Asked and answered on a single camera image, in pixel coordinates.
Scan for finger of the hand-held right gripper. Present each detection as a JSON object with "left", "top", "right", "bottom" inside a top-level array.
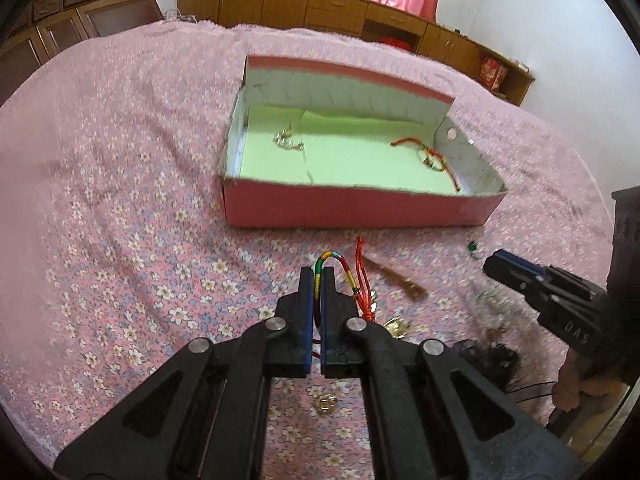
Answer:
[
  {"left": 492, "top": 249, "right": 551, "bottom": 282},
  {"left": 482, "top": 257, "right": 548, "bottom": 312}
]

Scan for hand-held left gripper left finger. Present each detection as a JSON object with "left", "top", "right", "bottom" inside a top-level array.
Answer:
[{"left": 52, "top": 266, "right": 316, "bottom": 480}]

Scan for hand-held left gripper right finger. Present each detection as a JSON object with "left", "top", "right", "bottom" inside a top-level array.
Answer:
[{"left": 320, "top": 266, "right": 583, "bottom": 480}]

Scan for multicoloured braided bracelet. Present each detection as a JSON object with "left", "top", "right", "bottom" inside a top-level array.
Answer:
[
  {"left": 391, "top": 136, "right": 462, "bottom": 192},
  {"left": 311, "top": 237, "right": 382, "bottom": 361}
]

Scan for black mesh hair bow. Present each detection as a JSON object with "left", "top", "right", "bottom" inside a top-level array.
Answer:
[{"left": 452, "top": 338, "right": 557, "bottom": 404}]

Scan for pink cardboard box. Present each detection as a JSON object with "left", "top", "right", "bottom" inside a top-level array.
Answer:
[{"left": 218, "top": 53, "right": 508, "bottom": 228}]

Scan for person's right hand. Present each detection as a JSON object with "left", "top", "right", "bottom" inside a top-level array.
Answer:
[{"left": 555, "top": 350, "right": 632, "bottom": 412}]

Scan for gold brown hair clip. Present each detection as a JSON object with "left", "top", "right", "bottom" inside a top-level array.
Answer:
[{"left": 361, "top": 254, "right": 429, "bottom": 302}]

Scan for dark wooden furniture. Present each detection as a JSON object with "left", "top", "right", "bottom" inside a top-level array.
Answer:
[{"left": 611, "top": 186, "right": 640, "bottom": 281}]

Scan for green paper liner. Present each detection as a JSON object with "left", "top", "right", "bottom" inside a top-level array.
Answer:
[{"left": 239, "top": 102, "right": 470, "bottom": 195}]

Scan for red printed box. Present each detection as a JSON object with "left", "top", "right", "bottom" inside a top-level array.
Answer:
[{"left": 478, "top": 56, "right": 509, "bottom": 94}]

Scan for red container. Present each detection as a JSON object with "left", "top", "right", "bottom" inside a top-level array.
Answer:
[{"left": 379, "top": 35, "right": 416, "bottom": 52}]

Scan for long wooden cabinet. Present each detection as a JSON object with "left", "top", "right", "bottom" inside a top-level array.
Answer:
[{"left": 176, "top": 0, "right": 536, "bottom": 107}]

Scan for dark wooden headboard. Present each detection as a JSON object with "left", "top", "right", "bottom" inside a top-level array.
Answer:
[{"left": 0, "top": 0, "right": 164, "bottom": 107}]

